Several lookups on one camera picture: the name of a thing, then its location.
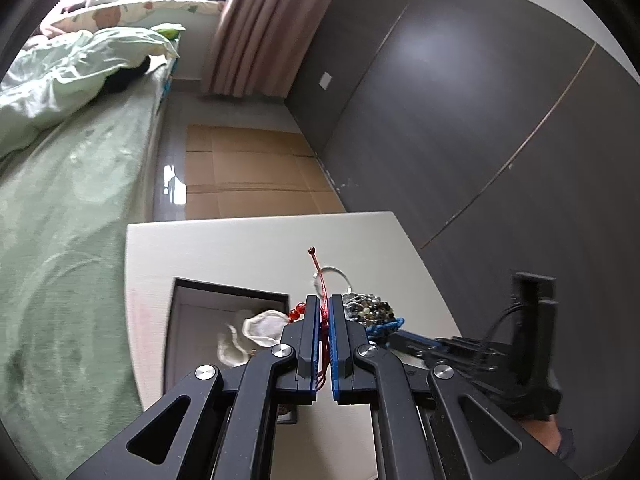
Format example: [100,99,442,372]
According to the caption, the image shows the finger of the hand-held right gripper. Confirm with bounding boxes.
[387,332,453,361]

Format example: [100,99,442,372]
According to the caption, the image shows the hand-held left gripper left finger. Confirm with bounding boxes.
[65,294,323,480]

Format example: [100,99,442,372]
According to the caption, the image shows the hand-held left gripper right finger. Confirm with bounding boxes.
[327,294,583,480]

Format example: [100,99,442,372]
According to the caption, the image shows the red cord bracelet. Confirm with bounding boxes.
[288,246,334,392]

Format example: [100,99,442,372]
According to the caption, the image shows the blue braided bracelet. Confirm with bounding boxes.
[365,317,406,344]

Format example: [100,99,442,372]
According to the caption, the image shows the dark beaded bracelet pile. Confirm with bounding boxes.
[342,291,399,332]

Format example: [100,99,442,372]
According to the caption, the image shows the silver bangle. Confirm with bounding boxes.
[312,266,354,294]

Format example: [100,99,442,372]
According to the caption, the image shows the black jewelry box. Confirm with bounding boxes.
[161,276,301,426]

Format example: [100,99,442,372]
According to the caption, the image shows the person's right forearm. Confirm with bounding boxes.
[520,416,576,461]

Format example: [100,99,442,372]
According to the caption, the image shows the white low table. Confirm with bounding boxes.
[125,211,501,480]

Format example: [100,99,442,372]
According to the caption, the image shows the cardboard floor sheet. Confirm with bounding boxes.
[185,125,346,221]

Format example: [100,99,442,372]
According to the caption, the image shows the dark grey wardrobe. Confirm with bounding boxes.
[285,0,640,480]

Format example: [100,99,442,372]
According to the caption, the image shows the bed with green sheet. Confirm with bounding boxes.
[0,67,178,441]

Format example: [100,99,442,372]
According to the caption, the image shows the pink curtain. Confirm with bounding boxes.
[200,0,346,98]

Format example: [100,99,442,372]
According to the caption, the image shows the black garment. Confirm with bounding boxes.
[102,55,152,95]

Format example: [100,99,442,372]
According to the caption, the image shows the pale green duvet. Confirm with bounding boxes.
[0,27,180,161]

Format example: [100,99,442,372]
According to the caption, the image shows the printed windowsill cushion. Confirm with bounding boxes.
[42,0,226,36]

